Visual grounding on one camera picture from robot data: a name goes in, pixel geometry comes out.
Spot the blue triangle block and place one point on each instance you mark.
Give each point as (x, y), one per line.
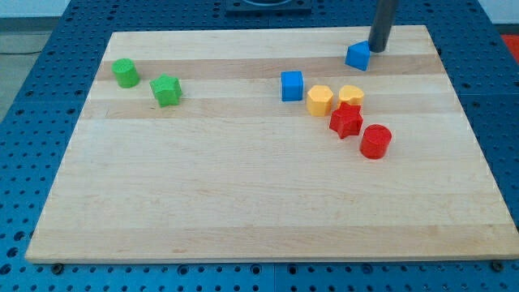
(358, 55)

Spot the yellow heart block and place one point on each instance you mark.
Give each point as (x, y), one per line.
(351, 95)

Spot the wooden board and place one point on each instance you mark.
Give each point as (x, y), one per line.
(235, 174)

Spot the blue cube block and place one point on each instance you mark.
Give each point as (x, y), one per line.
(291, 86)

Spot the yellow hexagon block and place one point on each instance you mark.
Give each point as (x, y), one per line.
(319, 100)

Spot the red star block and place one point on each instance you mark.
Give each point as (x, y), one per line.
(346, 120)

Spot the green star block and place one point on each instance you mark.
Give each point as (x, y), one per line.
(166, 90)

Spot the red cylinder block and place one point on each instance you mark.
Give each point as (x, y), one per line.
(375, 141)

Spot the green cylinder block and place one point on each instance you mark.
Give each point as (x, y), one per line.
(125, 73)

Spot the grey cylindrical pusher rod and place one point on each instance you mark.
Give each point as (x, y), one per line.
(385, 13)

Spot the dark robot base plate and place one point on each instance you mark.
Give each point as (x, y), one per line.
(266, 6)

